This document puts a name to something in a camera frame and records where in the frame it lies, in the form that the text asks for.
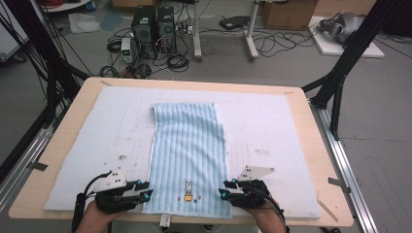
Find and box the flat black device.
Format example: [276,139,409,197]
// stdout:
[219,15,252,31]

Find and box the wooden table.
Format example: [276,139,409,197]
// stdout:
[8,77,355,227]

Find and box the blue striped towel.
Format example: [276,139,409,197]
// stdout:
[141,102,233,228]

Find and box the white cabinet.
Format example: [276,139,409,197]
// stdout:
[0,6,30,62]

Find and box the thin wooden stick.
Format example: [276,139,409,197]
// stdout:
[315,197,339,223]

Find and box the black computer tower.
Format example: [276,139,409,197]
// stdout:
[156,5,178,54]
[130,5,159,60]

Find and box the black tape strip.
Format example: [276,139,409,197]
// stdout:
[327,177,352,194]
[27,160,49,172]

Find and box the white stand leg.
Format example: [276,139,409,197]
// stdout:
[244,0,260,62]
[192,0,203,62]

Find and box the person's left hand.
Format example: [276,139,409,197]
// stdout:
[75,200,130,233]

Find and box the person's right hand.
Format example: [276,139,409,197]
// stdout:
[242,198,288,233]

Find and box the small white power supply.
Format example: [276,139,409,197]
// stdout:
[120,37,134,65]

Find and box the white grid mat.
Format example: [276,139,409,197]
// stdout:
[43,85,324,219]

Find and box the black metal frame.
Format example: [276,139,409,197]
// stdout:
[0,0,91,127]
[300,0,412,142]

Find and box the white floor board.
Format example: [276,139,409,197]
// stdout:
[307,16,387,59]

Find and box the coiled black cable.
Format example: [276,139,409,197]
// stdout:
[166,52,190,73]

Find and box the clear plastic bag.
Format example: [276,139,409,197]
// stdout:
[67,13,101,34]

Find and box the tangle of black floor cables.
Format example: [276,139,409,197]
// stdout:
[252,27,320,58]

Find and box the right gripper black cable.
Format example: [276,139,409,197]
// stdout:
[249,187,291,233]

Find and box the aluminium rail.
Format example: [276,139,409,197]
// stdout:
[0,106,66,213]
[309,100,380,233]

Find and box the brown cardboard box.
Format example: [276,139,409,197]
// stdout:
[260,0,320,32]

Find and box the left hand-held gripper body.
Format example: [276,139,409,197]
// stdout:
[92,168,140,215]

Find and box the grey headset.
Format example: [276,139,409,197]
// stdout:
[317,12,365,45]

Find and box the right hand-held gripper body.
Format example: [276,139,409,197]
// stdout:
[230,165,276,210]

